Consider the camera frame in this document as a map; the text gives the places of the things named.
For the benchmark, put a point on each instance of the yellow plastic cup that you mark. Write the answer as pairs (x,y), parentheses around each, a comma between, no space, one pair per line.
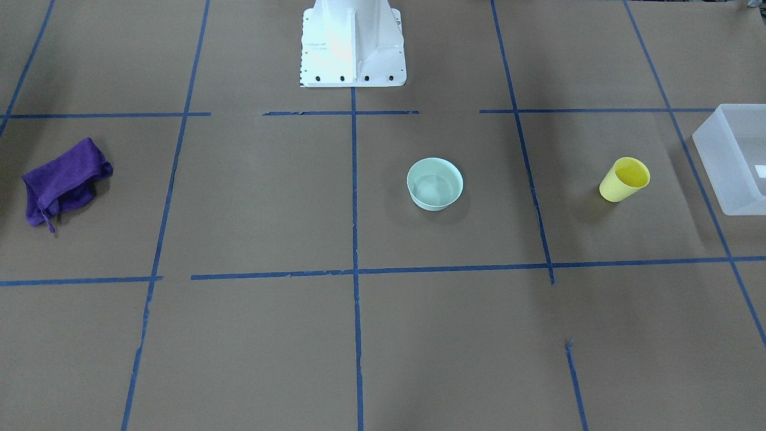
(626,177)

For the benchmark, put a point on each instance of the purple microfiber cloth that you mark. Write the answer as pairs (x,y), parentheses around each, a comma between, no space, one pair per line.
(64,184)

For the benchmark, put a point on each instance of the mint green bowl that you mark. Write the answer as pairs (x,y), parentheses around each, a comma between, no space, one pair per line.
(434,183)

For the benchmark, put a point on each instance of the clear plastic storage bin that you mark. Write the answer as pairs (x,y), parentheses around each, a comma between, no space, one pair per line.
(731,144)

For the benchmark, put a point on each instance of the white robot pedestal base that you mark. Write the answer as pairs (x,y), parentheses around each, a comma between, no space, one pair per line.
(352,44)

